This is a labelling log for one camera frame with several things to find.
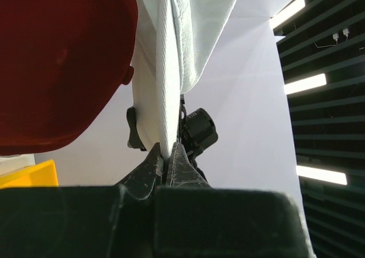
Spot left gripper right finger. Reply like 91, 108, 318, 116
153, 143, 314, 257

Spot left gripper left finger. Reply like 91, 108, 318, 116
1, 144, 164, 257

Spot red baseball cap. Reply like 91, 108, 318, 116
1, 0, 138, 156

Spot white baseball cap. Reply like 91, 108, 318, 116
132, 0, 237, 158

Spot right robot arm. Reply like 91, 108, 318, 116
127, 95, 218, 178

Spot yellow plastic tray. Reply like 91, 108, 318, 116
1, 160, 59, 189

